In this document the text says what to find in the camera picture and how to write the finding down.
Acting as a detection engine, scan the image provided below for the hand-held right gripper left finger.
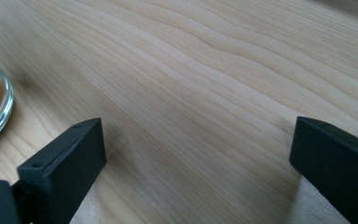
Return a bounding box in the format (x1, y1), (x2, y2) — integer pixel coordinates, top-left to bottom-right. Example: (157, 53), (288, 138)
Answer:
(11, 117), (107, 224)

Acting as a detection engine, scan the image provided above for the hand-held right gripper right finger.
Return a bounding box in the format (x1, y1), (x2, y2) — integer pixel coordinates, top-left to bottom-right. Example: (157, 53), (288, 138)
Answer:
(289, 116), (358, 224)

